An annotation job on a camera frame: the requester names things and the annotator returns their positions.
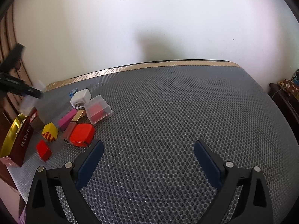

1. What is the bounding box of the white power adapter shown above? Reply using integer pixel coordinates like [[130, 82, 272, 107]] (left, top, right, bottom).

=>
[[70, 88, 92, 109]]

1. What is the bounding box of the grey mesh mat gold trim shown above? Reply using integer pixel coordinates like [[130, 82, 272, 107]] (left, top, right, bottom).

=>
[[7, 59, 299, 224]]

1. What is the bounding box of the small red white box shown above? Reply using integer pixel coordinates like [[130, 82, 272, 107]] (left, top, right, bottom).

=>
[[30, 111, 45, 133]]

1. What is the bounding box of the small blue patterned block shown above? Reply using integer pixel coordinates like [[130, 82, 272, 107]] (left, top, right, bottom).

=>
[[69, 88, 78, 98]]

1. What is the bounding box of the gold cap lip gloss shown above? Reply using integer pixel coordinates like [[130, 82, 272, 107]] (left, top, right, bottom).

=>
[[62, 109, 86, 144]]

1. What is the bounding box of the red rounded tape measure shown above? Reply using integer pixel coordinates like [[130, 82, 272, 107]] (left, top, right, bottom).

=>
[[70, 123, 95, 147]]

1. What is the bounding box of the clear box with red item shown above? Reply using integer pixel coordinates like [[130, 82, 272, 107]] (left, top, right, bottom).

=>
[[84, 95, 113, 125]]

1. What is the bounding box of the yellow red striped block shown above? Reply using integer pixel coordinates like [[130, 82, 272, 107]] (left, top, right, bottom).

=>
[[41, 122, 58, 142]]

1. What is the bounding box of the red rectangular block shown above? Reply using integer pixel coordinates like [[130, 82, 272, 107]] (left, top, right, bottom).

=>
[[36, 140, 52, 162]]

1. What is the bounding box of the dark wooden side furniture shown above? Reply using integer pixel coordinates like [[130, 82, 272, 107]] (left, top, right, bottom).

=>
[[268, 69, 298, 138]]

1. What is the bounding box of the magenta rectangular block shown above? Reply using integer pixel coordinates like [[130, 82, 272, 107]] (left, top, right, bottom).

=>
[[58, 109, 77, 131]]

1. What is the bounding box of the silver metal block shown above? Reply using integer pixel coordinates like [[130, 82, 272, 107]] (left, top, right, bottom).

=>
[[19, 80, 46, 116]]

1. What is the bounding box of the brown curtain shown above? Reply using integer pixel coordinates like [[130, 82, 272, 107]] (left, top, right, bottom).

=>
[[1, 4, 32, 85]]

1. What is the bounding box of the red gold toffee tin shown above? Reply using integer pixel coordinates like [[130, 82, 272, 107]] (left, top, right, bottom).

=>
[[1, 107, 37, 167]]

